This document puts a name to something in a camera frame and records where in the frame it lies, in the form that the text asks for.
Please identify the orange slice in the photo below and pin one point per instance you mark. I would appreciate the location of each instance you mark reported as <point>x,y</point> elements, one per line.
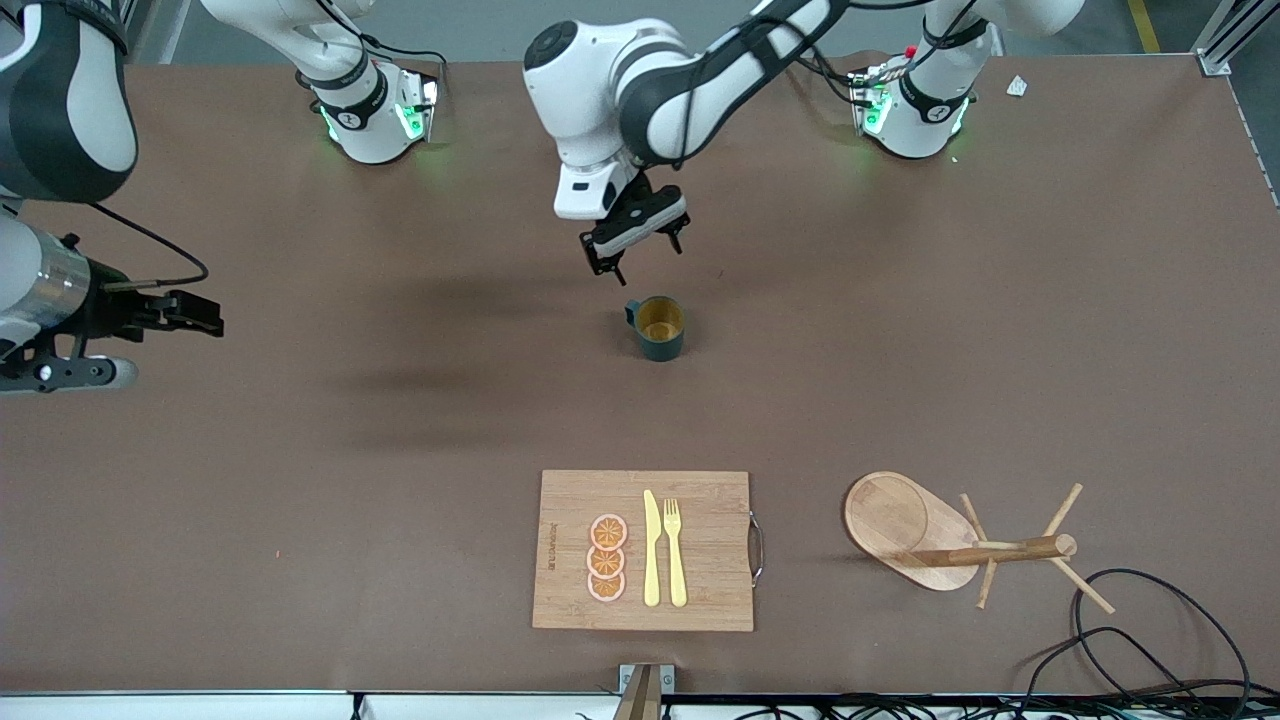
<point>608,531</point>

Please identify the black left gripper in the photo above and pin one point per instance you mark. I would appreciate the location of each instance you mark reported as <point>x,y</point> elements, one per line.
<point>640,191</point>

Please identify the wooden cup rack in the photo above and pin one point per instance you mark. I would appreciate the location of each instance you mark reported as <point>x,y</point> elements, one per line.
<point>900,525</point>

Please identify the yellow plastic knife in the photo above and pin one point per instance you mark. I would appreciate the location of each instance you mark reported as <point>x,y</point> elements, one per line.
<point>651,550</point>

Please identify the white paper scrap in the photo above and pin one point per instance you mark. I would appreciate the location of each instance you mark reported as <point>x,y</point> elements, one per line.
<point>1017,86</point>

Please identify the wooden cutting board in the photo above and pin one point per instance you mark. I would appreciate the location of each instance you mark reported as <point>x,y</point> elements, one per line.
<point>700,550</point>

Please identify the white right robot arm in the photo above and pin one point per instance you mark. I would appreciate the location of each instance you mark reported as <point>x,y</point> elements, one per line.
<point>70,100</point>

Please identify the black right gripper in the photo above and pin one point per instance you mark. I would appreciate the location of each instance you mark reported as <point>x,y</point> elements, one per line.
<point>112,309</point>

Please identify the yellow plastic fork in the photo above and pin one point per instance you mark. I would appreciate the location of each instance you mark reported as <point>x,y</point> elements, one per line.
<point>676,560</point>

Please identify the aluminium frame profile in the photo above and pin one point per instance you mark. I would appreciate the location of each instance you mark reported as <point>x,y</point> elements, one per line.
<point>1215,55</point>

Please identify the metal table edge bracket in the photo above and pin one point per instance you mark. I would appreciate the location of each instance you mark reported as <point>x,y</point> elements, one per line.
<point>645,690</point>

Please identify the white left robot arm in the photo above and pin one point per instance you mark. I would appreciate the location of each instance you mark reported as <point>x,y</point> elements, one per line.
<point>600,90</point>

